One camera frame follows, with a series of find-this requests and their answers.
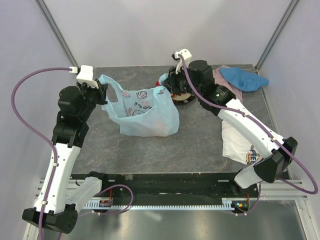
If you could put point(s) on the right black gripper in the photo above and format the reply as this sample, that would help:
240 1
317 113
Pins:
171 81

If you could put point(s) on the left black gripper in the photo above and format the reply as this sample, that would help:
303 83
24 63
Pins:
101 92

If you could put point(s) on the light blue plastic bag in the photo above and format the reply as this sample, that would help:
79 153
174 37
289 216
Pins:
142 113

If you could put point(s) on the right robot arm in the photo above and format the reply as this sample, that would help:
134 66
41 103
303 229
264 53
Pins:
276 151

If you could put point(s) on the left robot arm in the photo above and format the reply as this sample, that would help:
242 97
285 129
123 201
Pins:
54 209

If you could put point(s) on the black round plate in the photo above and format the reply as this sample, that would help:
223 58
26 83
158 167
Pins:
182 99

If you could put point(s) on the mauve pink cloth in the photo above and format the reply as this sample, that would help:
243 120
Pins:
220 80

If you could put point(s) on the blue cloth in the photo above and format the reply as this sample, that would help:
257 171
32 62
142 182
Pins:
243 80

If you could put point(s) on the white printed t-shirt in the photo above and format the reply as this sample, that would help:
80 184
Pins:
236 147

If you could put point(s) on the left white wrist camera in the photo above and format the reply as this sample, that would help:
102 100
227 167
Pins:
85 74

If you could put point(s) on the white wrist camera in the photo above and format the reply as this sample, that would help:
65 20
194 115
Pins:
183 58
85 74

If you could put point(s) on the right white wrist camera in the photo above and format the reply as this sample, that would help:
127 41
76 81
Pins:
183 58

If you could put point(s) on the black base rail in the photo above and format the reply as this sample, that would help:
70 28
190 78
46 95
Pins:
211 186

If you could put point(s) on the left aluminium frame post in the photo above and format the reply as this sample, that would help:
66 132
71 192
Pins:
49 18

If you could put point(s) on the aluminium frame post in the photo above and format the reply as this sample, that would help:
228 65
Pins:
49 18
293 4

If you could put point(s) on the white slotted cable duct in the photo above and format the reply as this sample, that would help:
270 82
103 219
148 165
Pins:
227 205

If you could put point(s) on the right aluminium frame post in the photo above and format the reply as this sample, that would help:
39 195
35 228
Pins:
293 4

